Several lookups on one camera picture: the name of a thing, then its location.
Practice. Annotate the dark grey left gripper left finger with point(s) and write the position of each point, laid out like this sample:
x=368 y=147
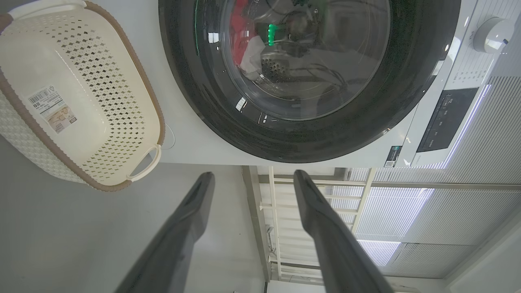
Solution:
x=175 y=244

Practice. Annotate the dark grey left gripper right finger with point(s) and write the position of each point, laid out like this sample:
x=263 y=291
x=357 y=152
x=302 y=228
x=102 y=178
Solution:
x=333 y=248

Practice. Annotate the washing machine glass door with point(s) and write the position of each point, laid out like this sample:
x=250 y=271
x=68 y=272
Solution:
x=195 y=89

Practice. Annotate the red and white garment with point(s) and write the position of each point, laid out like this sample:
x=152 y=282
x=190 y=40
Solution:
x=244 y=32

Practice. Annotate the white washing machine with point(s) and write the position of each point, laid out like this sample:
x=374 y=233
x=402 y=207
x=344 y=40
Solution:
x=191 y=138

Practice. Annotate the cream perforated laundry basket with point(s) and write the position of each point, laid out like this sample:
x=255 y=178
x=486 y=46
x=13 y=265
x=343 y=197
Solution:
x=77 y=81

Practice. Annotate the white round plastic knob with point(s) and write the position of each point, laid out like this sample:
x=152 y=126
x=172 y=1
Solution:
x=490 y=36

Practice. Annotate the black QR code sticker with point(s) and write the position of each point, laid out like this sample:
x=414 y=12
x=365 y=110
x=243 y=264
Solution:
x=393 y=156

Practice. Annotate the white window blinds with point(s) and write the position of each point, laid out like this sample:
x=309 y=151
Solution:
x=468 y=211

